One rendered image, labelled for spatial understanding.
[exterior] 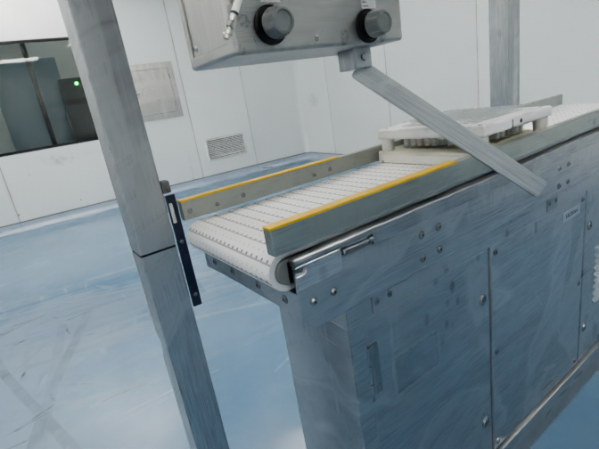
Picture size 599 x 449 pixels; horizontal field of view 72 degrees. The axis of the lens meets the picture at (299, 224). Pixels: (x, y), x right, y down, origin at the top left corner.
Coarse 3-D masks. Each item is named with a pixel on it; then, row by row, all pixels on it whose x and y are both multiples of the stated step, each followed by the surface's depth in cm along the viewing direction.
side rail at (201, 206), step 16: (560, 96) 135; (400, 144) 94; (336, 160) 84; (352, 160) 87; (368, 160) 89; (272, 176) 76; (288, 176) 78; (304, 176) 80; (320, 176) 82; (224, 192) 71; (240, 192) 72; (256, 192) 74; (272, 192) 76; (192, 208) 68; (208, 208) 69
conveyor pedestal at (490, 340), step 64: (576, 192) 100; (448, 256) 73; (512, 256) 88; (576, 256) 108; (384, 320) 67; (448, 320) 78; (512, 320) 93; (576, 320) 115; (320, 384) 73; (384, 384) 69; (448, 384) 81; (512, 384) 98; (576, 384) 126; (320, 448) 82; (384, 448) 72; (448, 448) 85; (512, 448) 101
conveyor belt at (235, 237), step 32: (288, 192) 77; (320, 192) 73; (352, 192) 70; (192, 224) 68; (224, 224) 63; (256, 224) 60; (224, 256) 57; (256, 256) 50; (288, 256) 49; (288, 288) 50
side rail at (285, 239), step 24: (576, 120) 84; (504, 144) 70; (528, 144) 74; (456, 168) 63; (480, 168) 67; (384, 192) 54; (408, 192) 57; (432, 192) 60; (312, 216) 48; (336, 216) 50; (360, 216) 52; (288, 240) 46; (312, 240) 48
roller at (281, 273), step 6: (282, 264) 48; (288, 264) 48; (276, 270) 48; (282, 270) 48; (288, 270) 48; (276, 276) 48; (282, 276) 48; (288, 276) 49; (282, 282) 48; (288, 282) 49
